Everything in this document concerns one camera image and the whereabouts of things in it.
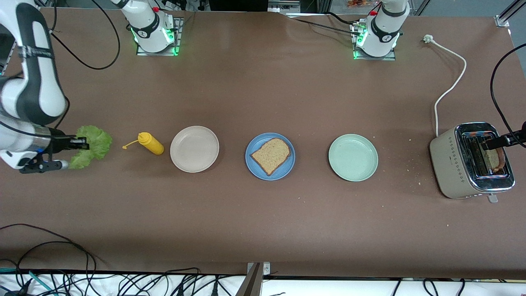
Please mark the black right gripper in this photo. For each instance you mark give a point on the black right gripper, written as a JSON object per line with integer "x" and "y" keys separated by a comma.
{"x": 60, "y": 142}

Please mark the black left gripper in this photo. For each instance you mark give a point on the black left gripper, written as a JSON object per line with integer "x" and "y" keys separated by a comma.
{"x": 518, "y": 136}

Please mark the brown bread slice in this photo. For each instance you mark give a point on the brown bread slice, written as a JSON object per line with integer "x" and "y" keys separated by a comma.
{"x": 271, "y": 156}
{"x": 495, "y": 160}

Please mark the green lettuce leaf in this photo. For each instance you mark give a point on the green lettuce leaf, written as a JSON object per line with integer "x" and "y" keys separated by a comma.
{"x": 98, "y": 142}

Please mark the yellow mustard squeeze bottle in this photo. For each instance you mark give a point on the yellow mustard squeeze bottle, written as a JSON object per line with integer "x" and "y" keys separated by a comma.
{"x": 151, "y": 144}

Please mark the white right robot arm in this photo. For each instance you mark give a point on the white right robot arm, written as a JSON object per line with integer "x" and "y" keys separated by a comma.
{"x": 41, "y": 82}

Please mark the beige round plate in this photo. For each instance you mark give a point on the beige round plate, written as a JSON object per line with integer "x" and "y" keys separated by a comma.
{"x": 194, "y": 149}

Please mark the green round plate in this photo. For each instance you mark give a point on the green round plate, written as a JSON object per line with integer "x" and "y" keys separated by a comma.
{"x": 353, "y": 157}

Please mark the blue round plate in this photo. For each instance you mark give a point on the blue round plate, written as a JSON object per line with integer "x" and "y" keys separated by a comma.
{"x": 257, "y": 142}

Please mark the silver beige toaster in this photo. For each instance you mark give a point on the silver beige toaster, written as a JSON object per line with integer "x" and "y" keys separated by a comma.
{"x": 446, "y": 164}

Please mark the brown table cover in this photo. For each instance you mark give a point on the brown table cover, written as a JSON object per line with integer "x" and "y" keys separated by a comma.
{"x": 263, "y": 102}

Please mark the orange object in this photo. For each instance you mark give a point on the orange object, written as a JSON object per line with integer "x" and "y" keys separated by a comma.
{"x": 359, "y": 3}

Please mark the aluminium frame profile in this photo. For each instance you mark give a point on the aluminium frame profile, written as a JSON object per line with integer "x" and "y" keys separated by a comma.
{"x": 503, "y": 18}

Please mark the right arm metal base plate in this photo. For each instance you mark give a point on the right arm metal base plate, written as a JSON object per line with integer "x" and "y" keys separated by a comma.
{"x": 178, "y": 37}

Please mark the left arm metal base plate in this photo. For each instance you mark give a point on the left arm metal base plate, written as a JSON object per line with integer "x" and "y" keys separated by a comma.
{"x": 376, "y": 58}

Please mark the grey metal bracket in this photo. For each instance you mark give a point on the grey metal bracket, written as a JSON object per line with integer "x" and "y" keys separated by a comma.
{"x": 254, "y": 279}

